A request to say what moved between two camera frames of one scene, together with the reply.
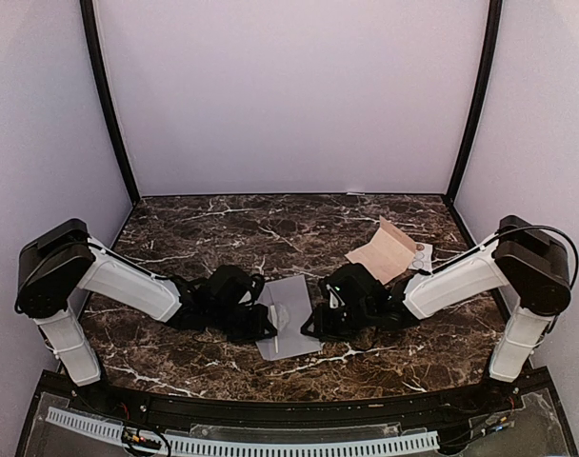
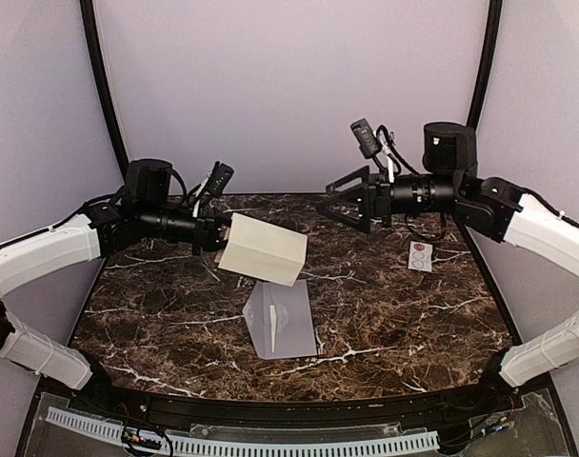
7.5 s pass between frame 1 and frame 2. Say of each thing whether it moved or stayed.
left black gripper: moved
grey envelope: stayed
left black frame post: stayed
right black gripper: moved
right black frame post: stayed
